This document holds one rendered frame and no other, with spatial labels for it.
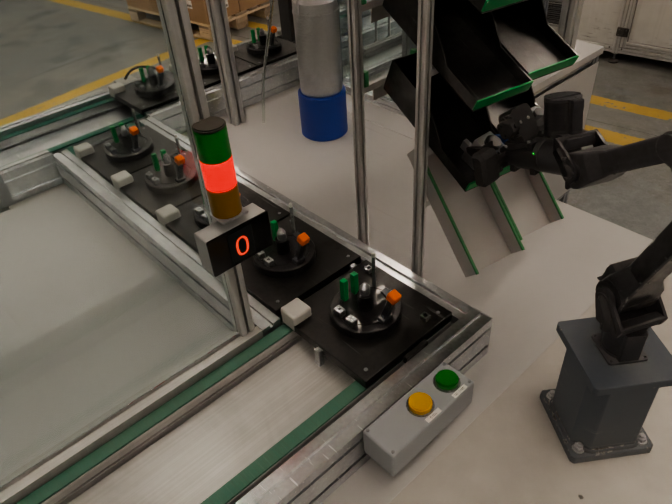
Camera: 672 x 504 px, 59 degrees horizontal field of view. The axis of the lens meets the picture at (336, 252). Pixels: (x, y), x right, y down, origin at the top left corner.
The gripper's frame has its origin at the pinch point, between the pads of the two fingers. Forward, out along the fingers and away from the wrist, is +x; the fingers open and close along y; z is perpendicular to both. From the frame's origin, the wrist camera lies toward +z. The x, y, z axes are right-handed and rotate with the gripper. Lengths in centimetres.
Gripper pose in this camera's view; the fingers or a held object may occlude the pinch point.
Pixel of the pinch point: (490, 146)
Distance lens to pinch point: 114.6
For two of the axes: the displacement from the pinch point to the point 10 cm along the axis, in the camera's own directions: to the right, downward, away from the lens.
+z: -2.5, -8.4, -4.8
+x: -5.9, -2.6, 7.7
